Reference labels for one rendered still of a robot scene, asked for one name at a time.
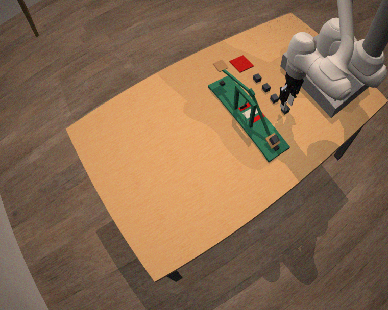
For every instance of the red flat square plate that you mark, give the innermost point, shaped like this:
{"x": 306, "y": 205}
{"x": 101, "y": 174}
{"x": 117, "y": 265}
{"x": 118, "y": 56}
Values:
{"x": 241, "y": 63}

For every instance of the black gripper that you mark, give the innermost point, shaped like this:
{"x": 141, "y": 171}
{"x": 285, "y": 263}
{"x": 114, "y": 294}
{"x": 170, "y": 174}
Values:
{"x": 289, "y": 91}

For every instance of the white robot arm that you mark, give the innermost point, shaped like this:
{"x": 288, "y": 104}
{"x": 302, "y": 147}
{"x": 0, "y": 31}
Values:
{"x": 337, "y": 51}

